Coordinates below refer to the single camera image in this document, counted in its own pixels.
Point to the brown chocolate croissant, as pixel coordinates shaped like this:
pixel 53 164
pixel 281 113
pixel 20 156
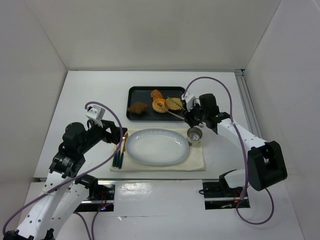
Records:
pixel 137 108

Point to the pale blue oval plate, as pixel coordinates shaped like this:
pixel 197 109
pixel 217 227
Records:
pixel 157 147

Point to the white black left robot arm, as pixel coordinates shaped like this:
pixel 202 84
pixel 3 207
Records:
pixel 63 192

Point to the gold fork green handle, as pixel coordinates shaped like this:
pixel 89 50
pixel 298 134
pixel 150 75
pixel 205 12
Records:
pixel 122 145

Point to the steel serving tongs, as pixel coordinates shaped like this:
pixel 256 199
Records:
pixel 179 116

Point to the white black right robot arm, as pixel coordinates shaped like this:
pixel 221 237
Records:
pixel 264 163

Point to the gold spoon green handle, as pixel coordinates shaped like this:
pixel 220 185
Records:
pixel 116 159

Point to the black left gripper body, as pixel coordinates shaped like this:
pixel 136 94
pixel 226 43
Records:
pixel 115 133

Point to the orange glazed bagel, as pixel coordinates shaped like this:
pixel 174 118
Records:
pixel 158 105

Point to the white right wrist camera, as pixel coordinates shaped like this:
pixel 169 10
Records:
pixel 188 100

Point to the gold knife green handle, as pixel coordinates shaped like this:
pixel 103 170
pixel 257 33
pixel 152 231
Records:
pixel 123 150

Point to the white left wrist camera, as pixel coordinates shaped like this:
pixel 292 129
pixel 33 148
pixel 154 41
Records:
pixel 95 113

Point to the black baking tray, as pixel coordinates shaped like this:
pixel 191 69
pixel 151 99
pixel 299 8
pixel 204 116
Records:
pixel 143 94

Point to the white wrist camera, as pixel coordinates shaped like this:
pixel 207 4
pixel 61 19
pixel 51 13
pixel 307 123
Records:
pixel 188 100
pixel 95 113

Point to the sliced seeded bread loaf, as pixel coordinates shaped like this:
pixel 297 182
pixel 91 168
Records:
pixel 173 103

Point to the steel cup with cream sleeve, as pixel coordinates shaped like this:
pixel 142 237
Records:
pixel 194 136

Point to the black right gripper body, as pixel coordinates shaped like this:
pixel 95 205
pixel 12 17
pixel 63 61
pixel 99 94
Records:
pixel 191 116

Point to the orange-brown pastry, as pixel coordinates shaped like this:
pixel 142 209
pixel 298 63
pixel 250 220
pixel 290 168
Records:
pixel 156 94

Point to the cream cloth placemat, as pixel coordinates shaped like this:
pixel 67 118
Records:
pixel 194 161

